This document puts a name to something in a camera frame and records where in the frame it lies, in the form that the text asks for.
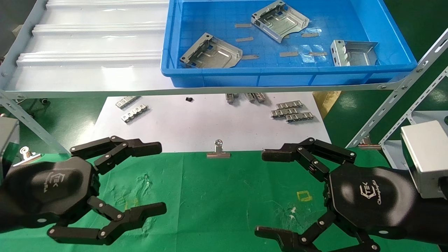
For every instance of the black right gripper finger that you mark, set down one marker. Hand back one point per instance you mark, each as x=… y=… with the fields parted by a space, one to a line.
x=311 y=150
x=290 y=241

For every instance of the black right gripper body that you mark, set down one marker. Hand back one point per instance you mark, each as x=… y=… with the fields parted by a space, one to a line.
x=371 y=199

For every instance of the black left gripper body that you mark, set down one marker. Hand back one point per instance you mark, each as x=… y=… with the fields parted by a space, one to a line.
x=52 y=185

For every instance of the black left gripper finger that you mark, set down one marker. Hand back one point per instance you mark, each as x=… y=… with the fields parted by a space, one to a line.
x=133 y=215
x=119 y=148

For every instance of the sheet metal bracket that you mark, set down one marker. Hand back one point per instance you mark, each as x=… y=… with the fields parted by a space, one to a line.
x=283 y=22
x=217 y=54
x=353 y=56

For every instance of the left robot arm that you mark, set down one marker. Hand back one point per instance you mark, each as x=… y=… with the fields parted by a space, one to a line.
x=4 y=213

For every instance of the small notched metal strip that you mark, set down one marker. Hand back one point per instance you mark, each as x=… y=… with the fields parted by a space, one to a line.
x=260 y=97
x=231 y=98
x=299 y=117
x=134 y=113
x=250 y=97
x=284 y=112
x=289 y=104
x=127 y=102

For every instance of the brown cardboard piece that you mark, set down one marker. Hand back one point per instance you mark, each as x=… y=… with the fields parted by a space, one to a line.
x=325 y=103

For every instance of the grey side rack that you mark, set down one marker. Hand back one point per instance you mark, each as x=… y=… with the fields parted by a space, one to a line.
x=393 y=155

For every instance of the grey perforated rack upright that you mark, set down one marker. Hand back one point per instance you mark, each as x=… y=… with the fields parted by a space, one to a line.
x=371 y=121
x=31 y=122

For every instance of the blue plastic bin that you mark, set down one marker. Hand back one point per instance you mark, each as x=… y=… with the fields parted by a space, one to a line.
x=315 y=76

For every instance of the green cloth mat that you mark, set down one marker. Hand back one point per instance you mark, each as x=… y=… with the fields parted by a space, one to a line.
x=227 y=196

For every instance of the caster wheel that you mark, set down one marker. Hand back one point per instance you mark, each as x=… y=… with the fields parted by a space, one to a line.
x=44 y=102

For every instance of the clear plastic film piece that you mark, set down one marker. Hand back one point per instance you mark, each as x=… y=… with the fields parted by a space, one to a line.
x=311 y=59

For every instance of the white paper sheet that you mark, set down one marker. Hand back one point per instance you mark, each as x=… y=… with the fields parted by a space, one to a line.
x=210 y=122

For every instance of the white ridged plastic board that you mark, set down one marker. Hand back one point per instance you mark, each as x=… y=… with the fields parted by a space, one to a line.
x=87 y=42

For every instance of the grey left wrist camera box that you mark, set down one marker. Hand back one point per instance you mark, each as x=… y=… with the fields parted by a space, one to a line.
x=7 y=136

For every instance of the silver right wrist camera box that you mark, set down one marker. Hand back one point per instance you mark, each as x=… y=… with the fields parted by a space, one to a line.
x=427 y=157

